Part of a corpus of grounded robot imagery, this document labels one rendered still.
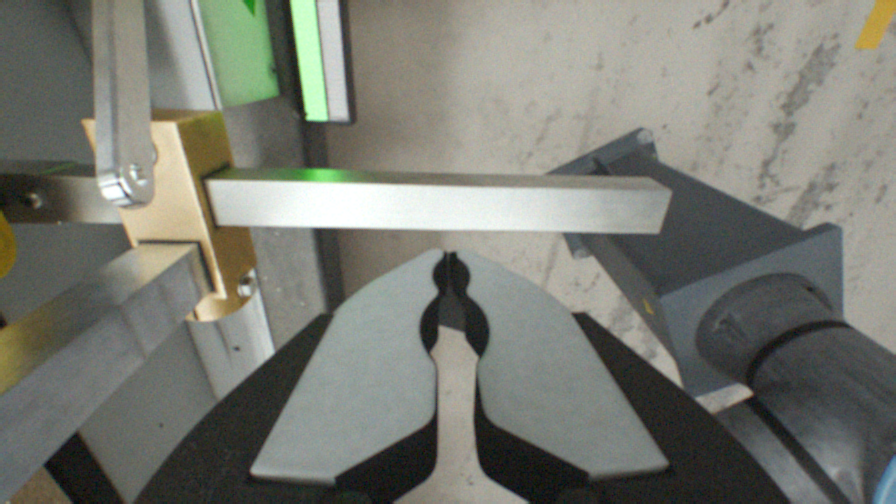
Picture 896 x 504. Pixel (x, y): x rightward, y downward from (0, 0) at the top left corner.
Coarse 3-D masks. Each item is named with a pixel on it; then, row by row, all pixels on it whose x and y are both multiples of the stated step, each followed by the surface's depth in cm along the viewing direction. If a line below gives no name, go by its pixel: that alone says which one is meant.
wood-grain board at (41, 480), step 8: (40, 472) 29; (32, 480) 28; (40, 480) 29; (48, 480) 30; (24, 488) 28; (32, 488) 29; (40, 488) 29; (48, 488) 30; (56, 488) 30; (16, 496) 27; (24, 496) 28; (32, 496) 29; (40, 496) 29; (48, 496) 30; (56, 496) 30; (64, 496) 31
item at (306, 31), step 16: (304, 0) 30; (304, 16) 30; (304, 32) 31; (304, 48) 31; (304, 64) 32; (320, 64) 32; (304, 80) 32; (320, 80) 32; (304, 96) 33; (320, 96) 33; (320, 112) 34
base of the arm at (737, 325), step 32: (736, 288) 55; (768, 288) 53; (800, 288) 52; (704, 320) 58; (736, 320) 54; (768, 320) 51; (800, 320) 49; (832, 320) 48; (704, 352) 59; (736, 352) 53; (768, 352) 49
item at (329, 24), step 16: (320, 0) 30; (336, 0) 30; (320, 16) 30; (336, 16) 30; (320, 32) 31; (336, 32) 31; (336, 48) 31; (336, 64) 32; (336, 80) 32; (336, 96) 33; (336, 112) 34
